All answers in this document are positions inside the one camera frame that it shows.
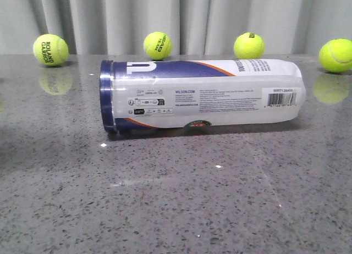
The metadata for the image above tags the white blue tennis ball can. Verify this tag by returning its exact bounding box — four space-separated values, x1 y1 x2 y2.
100 59 306 132

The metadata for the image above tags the grey pleated curtain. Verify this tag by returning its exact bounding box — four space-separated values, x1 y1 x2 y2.
1 0 351 55

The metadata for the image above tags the Head Team tennis ball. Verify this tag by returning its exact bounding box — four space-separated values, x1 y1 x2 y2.
144 31 172 60

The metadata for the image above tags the Wilson yellow tennis ball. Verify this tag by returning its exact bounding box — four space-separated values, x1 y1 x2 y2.
233 32 265 59

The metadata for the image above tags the Roland Garros tennis ball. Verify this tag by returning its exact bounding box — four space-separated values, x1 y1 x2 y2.
32 34 69 67

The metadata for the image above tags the plain yellow tennis ball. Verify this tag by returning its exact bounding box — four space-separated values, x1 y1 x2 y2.
318 38 351 73

